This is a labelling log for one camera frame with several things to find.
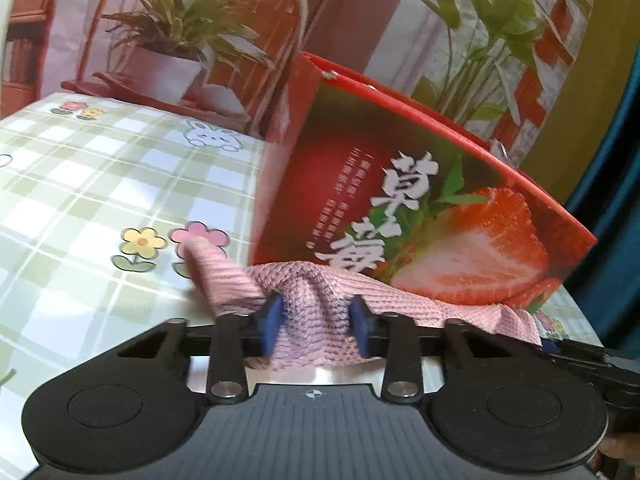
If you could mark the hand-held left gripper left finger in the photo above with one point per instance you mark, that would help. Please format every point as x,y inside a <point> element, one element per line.
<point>272,321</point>

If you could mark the green checked cartoon tablecloth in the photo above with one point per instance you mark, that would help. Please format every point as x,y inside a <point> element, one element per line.
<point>100,185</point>

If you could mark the pink knitted towel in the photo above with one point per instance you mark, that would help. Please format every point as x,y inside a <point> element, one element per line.
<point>310,290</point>

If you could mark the printed room scene backdrop cloth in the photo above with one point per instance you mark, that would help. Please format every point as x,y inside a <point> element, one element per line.
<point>250,10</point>

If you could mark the red strawberry print cardboard box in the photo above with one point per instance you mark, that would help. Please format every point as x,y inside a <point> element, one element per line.
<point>350,170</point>

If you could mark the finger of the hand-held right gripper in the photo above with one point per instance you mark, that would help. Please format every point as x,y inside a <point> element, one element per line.
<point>580,356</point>

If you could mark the person's right hand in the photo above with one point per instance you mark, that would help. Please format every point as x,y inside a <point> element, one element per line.
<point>625,449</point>

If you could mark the teal curtain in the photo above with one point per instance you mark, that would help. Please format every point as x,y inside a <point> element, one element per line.
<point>620,210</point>

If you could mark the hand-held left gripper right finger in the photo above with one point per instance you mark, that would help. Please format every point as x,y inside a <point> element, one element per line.
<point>360,326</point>

